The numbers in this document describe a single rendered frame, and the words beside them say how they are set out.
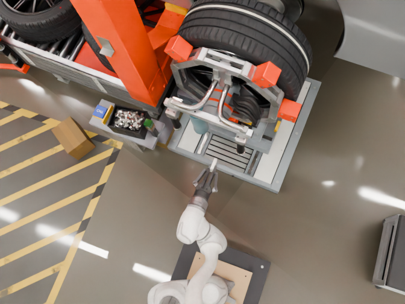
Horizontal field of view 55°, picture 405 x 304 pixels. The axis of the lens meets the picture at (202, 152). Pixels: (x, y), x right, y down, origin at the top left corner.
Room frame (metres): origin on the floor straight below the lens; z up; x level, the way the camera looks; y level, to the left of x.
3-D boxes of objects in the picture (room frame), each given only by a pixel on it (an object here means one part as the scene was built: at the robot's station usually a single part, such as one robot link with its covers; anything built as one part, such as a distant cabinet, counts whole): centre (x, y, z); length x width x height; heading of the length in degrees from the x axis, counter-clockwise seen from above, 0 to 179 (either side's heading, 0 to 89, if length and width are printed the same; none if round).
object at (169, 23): (1.33, -0.03, 0.69); 0.52 x 0.17 x 0.35; 139
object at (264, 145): (0.90, -0.33, 0.13); 0.50 x 0.36 x 0.10; 49
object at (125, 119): (0.93, 0.35, 0.51); 0.20 x 0.14 x 0.13; 58
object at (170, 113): (0.74, 0.06, 0.93); 0.09 x 0.05 x 0.05; 139
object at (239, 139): (0.52, -0.20, 0.93); 0.09 x 0.05 x 0.05; 139
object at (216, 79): (0.76, -0.05, 1.03); 0.19 x 0.18 x 0.11; 139
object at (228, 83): (0.63, -0.20, 1.03); 0.19 x 0.18 x 0.11; 139
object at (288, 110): (0.58, -0.44, 0.85); 0.09 x 0.08 x 0.07; 49
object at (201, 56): (0.79, -0.20, 0.85); 0.54 x 0.07 x 0.54; 49
